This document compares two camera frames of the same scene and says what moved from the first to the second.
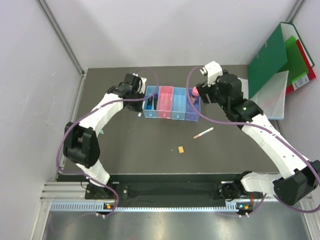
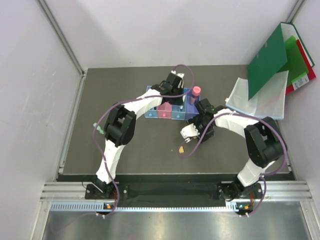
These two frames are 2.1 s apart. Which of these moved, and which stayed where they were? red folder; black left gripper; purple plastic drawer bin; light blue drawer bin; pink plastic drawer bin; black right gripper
Moved: black left gripper; black right gripper
Stayed: red folder; light blue drawer bin; purple plastic drawer bin; pink plastic drawer bin
